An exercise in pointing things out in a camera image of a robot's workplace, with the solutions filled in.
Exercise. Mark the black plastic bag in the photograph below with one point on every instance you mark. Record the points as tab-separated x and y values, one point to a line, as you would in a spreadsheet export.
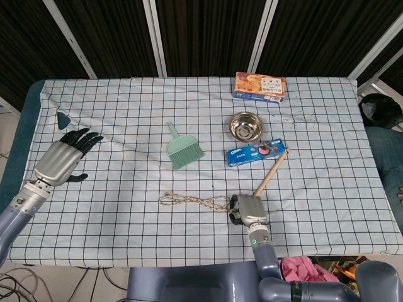
382	110

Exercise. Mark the teal table pad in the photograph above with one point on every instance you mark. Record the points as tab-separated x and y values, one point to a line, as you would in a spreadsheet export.
28	110

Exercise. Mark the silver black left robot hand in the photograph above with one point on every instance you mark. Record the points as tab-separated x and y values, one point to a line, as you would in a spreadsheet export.
58	160

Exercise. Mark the stainless steel bowl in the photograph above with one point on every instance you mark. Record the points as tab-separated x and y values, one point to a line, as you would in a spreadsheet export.
246	126

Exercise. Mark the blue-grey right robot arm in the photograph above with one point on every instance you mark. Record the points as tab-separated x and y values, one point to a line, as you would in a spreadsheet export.
267	261

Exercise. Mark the blue Oreo cookie box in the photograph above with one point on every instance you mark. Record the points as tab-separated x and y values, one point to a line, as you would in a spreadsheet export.
252	154

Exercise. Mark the blue-grey robot torso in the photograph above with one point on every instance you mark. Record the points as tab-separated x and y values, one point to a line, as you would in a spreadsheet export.
189	283

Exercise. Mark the orange and blue biscuit box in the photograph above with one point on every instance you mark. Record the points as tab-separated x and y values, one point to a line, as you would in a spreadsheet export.
259	86

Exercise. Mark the white black-checked tablecloth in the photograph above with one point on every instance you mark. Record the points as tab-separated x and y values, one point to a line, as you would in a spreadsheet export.
141	226

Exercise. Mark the green mini hand broom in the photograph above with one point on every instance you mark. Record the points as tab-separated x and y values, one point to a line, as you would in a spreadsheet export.
181	151

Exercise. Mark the wooden stick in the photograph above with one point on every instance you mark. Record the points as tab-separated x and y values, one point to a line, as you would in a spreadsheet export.
270	173

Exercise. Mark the pink cloth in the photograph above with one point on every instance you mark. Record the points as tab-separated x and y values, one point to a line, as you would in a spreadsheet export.
299	270

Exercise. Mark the white partition frame post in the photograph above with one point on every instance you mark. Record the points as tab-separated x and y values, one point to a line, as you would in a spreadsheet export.
262	34
155	37
70	39
376	47

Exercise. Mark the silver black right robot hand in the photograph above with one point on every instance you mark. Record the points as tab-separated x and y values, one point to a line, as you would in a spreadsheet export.
252	209

